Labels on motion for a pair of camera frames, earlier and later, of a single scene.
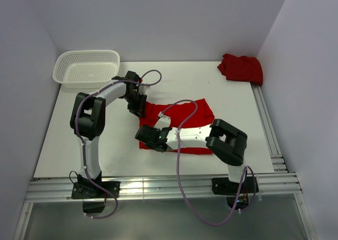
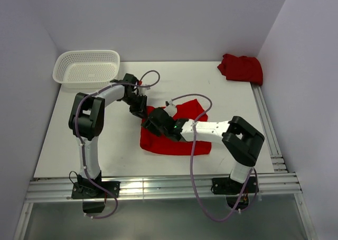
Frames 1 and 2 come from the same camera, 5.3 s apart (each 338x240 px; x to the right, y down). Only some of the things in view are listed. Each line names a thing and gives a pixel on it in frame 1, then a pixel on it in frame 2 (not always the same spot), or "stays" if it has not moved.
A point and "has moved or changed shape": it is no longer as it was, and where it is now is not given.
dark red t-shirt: x=243 y=68 stays
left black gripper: x=139 y=110 stays
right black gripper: x=150 y=146 -> x=148 y=123
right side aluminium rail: x=279 y=164 stays
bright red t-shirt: x=186 y=113 has moved or changed shape
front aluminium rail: x=279 y=183 stays
